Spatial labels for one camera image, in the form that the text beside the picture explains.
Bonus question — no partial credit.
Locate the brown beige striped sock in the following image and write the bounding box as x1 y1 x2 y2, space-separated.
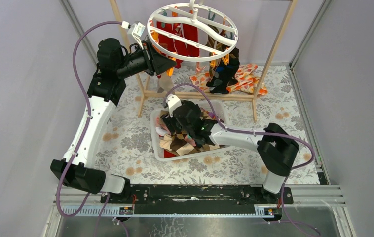
159 134 200 156

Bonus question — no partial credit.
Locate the orange clothespin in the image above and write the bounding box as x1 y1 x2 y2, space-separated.
166 67 175 77

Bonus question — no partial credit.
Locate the grey sock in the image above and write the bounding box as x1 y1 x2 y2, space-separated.
157 73 174 93

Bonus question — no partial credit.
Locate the white round sock hanger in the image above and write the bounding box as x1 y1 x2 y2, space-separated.
147 0 239 62

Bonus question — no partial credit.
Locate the brown yellow argyle sock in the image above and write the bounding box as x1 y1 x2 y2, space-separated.
159 112 178 135

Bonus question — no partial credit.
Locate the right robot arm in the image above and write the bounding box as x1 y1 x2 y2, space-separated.
163 94 299 203

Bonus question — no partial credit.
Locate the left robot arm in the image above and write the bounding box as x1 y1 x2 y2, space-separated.
50 38 176 203

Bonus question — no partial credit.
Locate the white laundry basket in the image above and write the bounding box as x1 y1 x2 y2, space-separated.
150 100 231 162

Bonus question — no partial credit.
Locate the pink clothespin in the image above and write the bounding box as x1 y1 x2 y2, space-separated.
195 62 206 73

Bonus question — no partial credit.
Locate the red sock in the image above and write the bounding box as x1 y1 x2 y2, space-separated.
156 20 201 69

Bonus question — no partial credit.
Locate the brown argyle hanging sock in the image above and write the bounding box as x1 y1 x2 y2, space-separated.
206 25 234 69

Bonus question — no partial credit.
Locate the orange patterned cloth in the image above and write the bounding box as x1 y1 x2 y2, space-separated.
189 64 260 94

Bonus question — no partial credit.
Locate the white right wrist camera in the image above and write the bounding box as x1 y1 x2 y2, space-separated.
162 94 182 117

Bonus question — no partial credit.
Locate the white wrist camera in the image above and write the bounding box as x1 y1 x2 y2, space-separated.
121 21 145 50
162 94 182 117

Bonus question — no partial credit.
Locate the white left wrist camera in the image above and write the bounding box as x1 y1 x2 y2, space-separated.
121 21 145 50

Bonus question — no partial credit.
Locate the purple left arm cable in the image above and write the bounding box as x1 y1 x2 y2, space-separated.
55 21 123 237

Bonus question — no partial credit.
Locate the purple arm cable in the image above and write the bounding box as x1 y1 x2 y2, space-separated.
162 83 322 237
55 21 123 237

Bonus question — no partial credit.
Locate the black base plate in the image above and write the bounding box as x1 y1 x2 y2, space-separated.
100 184 294 205

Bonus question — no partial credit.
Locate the wooden drying rack frame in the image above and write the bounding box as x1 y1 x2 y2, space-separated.
109 0 299 123

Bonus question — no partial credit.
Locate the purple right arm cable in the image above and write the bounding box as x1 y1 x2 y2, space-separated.
162 83 322 237

